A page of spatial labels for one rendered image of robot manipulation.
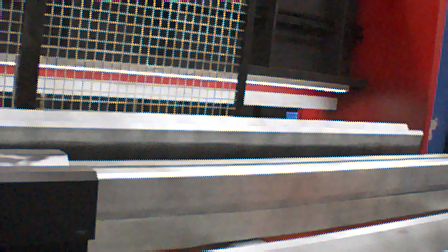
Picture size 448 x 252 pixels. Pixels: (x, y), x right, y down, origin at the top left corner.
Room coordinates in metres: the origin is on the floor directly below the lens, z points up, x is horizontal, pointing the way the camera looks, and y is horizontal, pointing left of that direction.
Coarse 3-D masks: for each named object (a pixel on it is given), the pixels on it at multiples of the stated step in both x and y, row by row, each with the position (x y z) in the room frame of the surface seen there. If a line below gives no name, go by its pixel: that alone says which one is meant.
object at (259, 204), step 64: (0, 128) 0.40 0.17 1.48; (64, 128) 0.43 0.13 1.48; (128, 128) 0.46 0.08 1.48; (192, 128) 0.50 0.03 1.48; (256, 128) 0.55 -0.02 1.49; (320, 128) 0.60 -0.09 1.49; (384, 128) 0.71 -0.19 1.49; (0, 192) 0.26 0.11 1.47; (64, 192) 0.28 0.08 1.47; (128, 192) 0.40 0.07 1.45; (192, 192) 0.43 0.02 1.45; (256, 192) 0.47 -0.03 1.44; (320, 192) 0.52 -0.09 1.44; (384, 192) 0.59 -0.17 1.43
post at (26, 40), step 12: (24, 0) 1.31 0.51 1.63; (36, 0) 1.31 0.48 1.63; (24, 12) 1.29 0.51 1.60; (36, 12) 1.31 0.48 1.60; (24, 24) 1.29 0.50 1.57; (36, 24) 1.31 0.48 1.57; (24, 36) 1.29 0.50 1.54; (36, 36) 1.31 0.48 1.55; (24, 48) 1.29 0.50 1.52; (36, 48) 1.31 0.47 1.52; (24, 60) 1.30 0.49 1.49; (36, 60) 1.31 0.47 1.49; (24, 72) 1.30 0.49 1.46; (36, 72) 1.32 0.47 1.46; (24, 84) 1.30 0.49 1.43; (36, 84) 1.32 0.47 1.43; (24, 96) 1.30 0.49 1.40; (36, 96) 1.32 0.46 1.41; (12, 108) 1.32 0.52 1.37; (24, 108) 1.30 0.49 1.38
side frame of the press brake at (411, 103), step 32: (384, 0) 2.81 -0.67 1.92; (416, 0) 2.65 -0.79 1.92; (384, 32) 2.79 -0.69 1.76; (416, 32) 2.63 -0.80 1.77; (352, 64) 2.93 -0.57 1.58; (384, 64) 2.77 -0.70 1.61; (416, 64) 2.62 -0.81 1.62; (352, 96) 2.91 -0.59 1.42; (384, 96) 2.75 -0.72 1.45; (416, 96) 2.60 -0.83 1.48; (416, 128) 2.58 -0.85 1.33
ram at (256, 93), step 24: (0, 72) 1.96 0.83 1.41; (48, 72) 2.07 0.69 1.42; (72, 72) 2.12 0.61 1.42; (96, 72) 2.18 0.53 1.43; (120, 96) 2.25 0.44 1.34; (144, 96) 2.32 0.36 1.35; (216, 96) 2.53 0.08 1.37; (264, 96) 2.69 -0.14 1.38; (288, 96) 2.78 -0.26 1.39; (312, 96) 2.88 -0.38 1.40; (336, 96) 2.98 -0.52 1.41
